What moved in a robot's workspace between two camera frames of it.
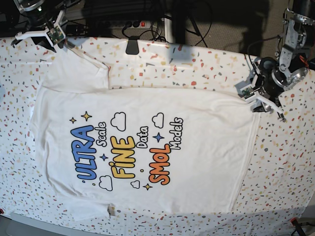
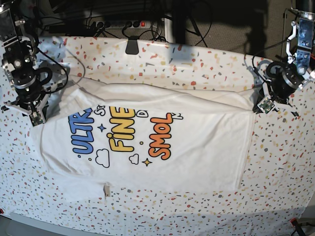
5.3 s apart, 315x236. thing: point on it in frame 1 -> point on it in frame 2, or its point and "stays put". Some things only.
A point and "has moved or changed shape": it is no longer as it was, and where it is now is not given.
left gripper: [48, 38] -> [32, 100]
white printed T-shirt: [105, 150] has moved or changed shape
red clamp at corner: [294, 221] stays put
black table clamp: [132, 47] stays put
